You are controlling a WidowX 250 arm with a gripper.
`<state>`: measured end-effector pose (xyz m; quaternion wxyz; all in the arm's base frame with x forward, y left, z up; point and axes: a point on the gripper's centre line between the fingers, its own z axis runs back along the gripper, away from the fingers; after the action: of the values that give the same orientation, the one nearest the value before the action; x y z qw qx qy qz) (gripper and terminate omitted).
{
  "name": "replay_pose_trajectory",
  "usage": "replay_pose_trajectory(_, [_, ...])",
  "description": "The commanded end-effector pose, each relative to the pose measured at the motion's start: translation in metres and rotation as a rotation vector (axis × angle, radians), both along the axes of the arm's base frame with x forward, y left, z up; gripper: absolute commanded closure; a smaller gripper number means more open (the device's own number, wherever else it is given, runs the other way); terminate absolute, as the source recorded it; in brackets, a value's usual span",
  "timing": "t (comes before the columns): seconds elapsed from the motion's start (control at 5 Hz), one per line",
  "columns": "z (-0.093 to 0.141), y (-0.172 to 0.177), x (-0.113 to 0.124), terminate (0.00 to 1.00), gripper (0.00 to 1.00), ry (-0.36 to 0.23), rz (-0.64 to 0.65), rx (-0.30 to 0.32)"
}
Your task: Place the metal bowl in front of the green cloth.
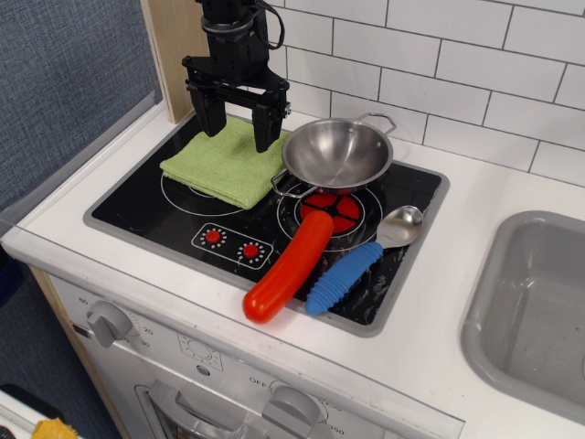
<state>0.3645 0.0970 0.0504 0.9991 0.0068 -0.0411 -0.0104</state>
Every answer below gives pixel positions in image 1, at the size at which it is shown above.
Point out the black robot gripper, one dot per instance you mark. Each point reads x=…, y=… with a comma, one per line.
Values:
x=236, y=71

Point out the grey sink basin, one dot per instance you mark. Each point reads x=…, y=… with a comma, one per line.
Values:
x=524, y=331

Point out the grey oven knob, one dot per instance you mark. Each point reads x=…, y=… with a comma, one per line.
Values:
x=108, y=323
x=292, y=411

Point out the black toy stove top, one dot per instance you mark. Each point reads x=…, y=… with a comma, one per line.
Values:
x=238, y=246

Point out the blue-handled metal spoon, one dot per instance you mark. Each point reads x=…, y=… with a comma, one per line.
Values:
x=399, y=228

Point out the green folded cloth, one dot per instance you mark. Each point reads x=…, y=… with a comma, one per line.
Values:
x=227, y=166

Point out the grey oven door handle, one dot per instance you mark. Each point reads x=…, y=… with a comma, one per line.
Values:
x=198, y=415

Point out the red toy sausage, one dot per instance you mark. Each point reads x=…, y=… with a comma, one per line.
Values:
x=280, y=284

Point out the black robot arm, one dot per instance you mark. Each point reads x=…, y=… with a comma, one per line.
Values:
x=236, y=17

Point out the stainless steel colander bowl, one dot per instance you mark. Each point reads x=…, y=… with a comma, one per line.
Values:
x=336, y=155

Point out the wooden side panel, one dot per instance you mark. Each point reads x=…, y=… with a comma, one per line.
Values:
x=175, y=31

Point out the grey left oven knob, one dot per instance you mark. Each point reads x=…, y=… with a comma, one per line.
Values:
x=108, y=323

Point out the grey right oven knob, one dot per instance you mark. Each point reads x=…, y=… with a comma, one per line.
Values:
x=292, y=411

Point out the yellow object at corner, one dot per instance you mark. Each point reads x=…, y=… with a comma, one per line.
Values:
x=54, y=429

